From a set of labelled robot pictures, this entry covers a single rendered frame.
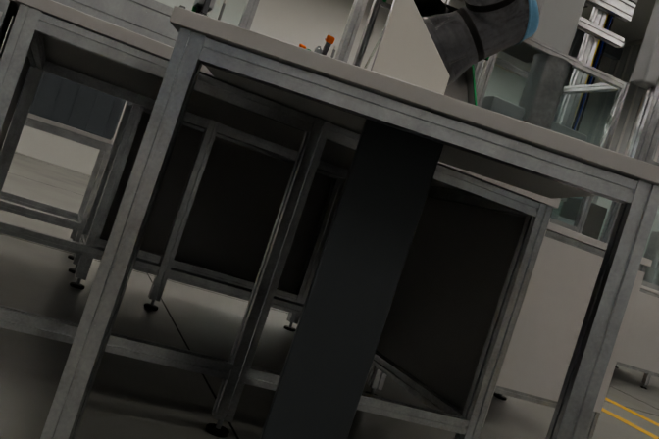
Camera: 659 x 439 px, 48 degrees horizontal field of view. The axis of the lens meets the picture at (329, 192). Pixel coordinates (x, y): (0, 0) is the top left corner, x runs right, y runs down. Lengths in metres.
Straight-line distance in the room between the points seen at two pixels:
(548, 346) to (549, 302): 0.18
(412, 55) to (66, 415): 0.89
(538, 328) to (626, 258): 1.85
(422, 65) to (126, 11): 0.75
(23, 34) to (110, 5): 0.22
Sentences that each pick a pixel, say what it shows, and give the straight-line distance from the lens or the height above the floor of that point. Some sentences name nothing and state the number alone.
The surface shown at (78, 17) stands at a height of 0.85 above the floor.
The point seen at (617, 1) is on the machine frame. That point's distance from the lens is 4.07.
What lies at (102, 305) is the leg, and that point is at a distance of 1.32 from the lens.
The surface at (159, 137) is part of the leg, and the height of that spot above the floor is 0.64.
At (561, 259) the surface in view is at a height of 0.73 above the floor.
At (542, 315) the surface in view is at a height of 0.49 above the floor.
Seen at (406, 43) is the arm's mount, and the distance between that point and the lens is 1.46.
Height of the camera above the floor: 0.61
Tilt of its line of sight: 2 degrees up
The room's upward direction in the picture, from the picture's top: 18 degrees clockwise
